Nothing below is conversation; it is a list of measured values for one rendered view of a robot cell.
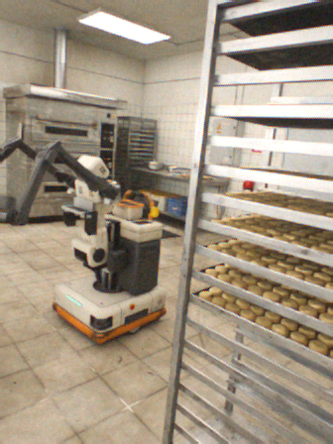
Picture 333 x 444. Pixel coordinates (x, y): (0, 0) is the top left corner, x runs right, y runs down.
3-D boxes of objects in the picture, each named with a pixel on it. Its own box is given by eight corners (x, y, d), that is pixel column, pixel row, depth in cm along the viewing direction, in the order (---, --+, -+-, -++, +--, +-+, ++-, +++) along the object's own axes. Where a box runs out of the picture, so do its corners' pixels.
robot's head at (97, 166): (93, 169, 244) (82, 153, 235) (112, 172, 231) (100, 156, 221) (80, 183, 239) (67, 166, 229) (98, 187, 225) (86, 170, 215)
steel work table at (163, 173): (123, 212, 672) (126, 162, 650) (152, 210, 719) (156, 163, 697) (192, 238, 535) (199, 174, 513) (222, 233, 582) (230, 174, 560)
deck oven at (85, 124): (30, 228, 502) (31, 82, 457) (4, 211, 588) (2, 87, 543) (120, 220, 604) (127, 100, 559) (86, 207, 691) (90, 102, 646)
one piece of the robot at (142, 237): (114, 279, 306) (120, 186, 287) (158, 302, 271) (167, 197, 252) (82, 288, 282) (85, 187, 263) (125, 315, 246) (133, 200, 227)
